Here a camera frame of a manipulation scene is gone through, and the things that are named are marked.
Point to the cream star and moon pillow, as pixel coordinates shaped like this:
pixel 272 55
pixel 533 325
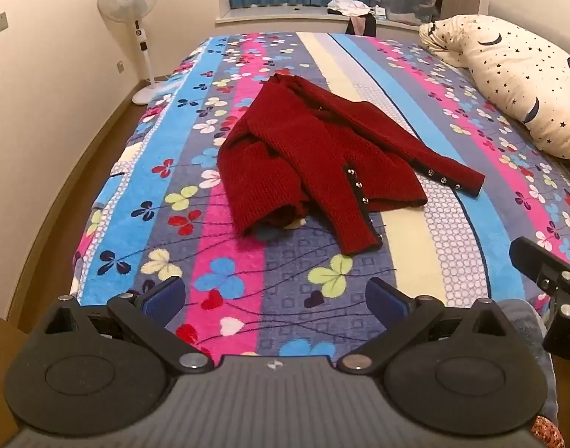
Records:
pixel 513 70

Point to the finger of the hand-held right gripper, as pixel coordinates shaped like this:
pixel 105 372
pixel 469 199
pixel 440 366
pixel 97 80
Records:
pixel 534 259

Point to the pink cloth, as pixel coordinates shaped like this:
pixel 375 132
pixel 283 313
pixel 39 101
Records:
pixel 357 24

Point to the dark red knit sweater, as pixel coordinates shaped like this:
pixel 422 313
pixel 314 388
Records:
pixel 313 158

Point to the floral striped blanket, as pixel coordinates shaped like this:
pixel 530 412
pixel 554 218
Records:
pixel 229 261

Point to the grey fleece cloth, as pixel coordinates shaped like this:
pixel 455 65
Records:
pixel 532 373

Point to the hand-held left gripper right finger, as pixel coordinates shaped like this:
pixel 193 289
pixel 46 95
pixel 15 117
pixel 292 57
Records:
pixel 386 299

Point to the pile of clothes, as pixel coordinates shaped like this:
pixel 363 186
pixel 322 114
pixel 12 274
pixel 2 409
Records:
pixel 350 5

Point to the red patterned cloth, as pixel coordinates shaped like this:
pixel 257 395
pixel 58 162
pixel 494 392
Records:
pixel 548 431

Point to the wall switch plate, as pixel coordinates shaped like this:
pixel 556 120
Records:
pixel 1 21

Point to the wall socket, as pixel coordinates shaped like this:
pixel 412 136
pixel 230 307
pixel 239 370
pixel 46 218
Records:
pixel 120 66

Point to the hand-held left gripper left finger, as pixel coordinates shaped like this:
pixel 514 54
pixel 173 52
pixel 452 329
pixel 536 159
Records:
pixel 164 296

